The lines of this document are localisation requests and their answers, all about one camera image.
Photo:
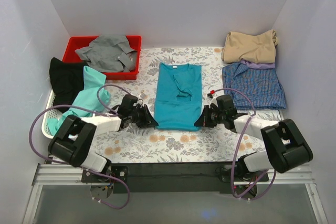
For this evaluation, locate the black t shirt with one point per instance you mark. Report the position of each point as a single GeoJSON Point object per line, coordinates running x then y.
{"type": "Point", "coordinates": [66, 80]}

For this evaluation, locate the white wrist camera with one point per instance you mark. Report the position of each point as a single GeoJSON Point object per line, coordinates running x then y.
{"type": "Point", "coordinates": [212, 98]}
{"type": "Point", "coordinates": [141, 99]}

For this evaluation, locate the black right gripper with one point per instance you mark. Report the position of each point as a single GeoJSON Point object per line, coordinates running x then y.
{"type": "Point", "coordinates": [209, 117]}

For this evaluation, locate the grey shirt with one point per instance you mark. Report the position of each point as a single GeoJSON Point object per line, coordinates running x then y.
{"type": "Point", "coordinates": [109, 53]}

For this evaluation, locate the lilac purple shirt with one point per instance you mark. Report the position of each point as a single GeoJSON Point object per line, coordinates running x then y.
{"type": "Point", "coordinates": [258, 65]}

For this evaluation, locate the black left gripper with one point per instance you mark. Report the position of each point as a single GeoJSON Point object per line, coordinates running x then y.
{"type": "Point", "coordinates": [143, 118]}

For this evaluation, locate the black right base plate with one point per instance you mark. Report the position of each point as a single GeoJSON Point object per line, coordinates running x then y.
{"type": "Point", "coordinates": [224, 171]}

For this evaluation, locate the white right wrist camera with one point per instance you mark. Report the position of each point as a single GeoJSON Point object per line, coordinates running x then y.
{"type": "Point", "coordinates": [212, 98]}

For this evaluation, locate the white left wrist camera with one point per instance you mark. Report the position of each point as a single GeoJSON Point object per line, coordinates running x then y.
{"type": "Point", "coordinates": [141, 99]}

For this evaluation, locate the beige t shirt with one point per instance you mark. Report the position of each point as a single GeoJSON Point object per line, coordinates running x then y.
{"type": "Point", "coordinates": [255, 49]}

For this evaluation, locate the white plastic basket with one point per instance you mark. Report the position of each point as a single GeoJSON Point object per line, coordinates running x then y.
{"type": "Point", "coordinates": [52, 121]}

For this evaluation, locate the teal blue t shirt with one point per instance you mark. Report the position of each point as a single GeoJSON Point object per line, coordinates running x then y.
{"type": "Point", "coordinates": [178, 102]}

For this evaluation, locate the red plastic tray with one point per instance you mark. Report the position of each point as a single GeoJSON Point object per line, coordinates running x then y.
{"type": "Point", "coordinates": [78, 42]}

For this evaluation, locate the aluminium rail frame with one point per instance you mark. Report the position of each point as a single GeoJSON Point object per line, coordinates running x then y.
{"type": "Point", "coordinates": [169, 193]}

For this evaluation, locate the mint green t shirt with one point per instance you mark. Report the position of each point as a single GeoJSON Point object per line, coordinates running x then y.
{"type": "Point", "coordinates": [87, 98]}

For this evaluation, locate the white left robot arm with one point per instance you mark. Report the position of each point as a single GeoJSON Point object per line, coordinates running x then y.
{"type": "Point", "coordinates": [72, 142]}

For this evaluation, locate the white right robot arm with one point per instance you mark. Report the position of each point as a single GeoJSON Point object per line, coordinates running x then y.
{"type": "Point", "coordinates": [285, 146]}

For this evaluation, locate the blue checked shirt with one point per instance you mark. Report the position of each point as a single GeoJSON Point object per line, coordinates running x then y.
{"type": "Point", "coordinates": [253, 88]}

